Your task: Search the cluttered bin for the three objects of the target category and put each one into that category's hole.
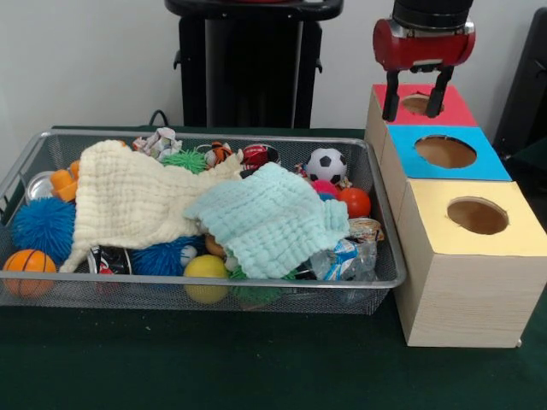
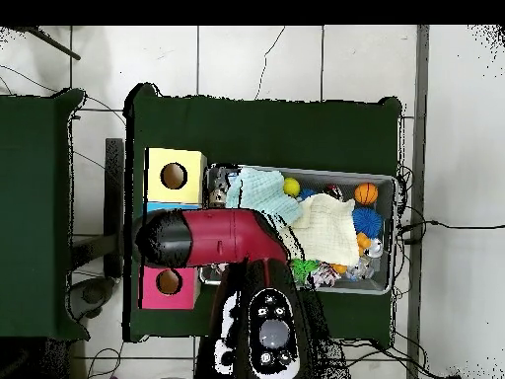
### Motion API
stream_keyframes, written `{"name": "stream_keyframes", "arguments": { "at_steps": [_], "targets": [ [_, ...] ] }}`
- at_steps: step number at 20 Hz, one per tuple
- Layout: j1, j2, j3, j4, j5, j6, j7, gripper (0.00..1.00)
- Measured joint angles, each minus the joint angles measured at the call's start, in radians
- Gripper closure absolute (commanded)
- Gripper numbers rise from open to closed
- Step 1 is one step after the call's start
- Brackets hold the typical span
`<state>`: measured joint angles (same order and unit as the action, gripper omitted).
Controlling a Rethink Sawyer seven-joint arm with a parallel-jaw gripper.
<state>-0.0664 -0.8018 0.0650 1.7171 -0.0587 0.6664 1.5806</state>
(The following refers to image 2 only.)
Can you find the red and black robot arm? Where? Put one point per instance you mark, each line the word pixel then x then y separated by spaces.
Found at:
pixel 229 237

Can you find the shallow clear mesh bin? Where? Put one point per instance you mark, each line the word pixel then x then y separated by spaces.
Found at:
pixel 384 272

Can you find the light blue waffle cloth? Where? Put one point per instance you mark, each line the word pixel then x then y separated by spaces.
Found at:
pixel 264 193

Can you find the clear plastic cup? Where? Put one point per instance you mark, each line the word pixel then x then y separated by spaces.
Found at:
pixel 218 196

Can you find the yellow ball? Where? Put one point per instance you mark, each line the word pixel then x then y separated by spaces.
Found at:
pixel 292 187

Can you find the dark green table cloth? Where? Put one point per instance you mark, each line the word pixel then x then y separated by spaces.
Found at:
pixel 260 134

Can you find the cream waffle cloth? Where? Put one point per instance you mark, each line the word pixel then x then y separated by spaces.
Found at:
pixel 327 229

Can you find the orange basketball toy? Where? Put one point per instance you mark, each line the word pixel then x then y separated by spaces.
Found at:
pixel 365 193

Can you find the orange plastic toy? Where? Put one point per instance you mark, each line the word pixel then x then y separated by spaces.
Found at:
pixel 363 240

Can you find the blue spiky ball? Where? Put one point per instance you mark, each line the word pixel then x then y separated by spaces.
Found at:
pixel 368 223

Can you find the black flat panel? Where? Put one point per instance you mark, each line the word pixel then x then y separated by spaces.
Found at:
pixel 115 181

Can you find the grey stand base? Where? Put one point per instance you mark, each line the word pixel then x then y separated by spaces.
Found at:
pixel 91 294

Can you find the green cloth side table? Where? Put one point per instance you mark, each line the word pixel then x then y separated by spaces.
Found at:
pixel 35 213

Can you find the dark thin rod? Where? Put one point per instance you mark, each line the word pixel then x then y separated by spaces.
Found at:
pixel 51 43

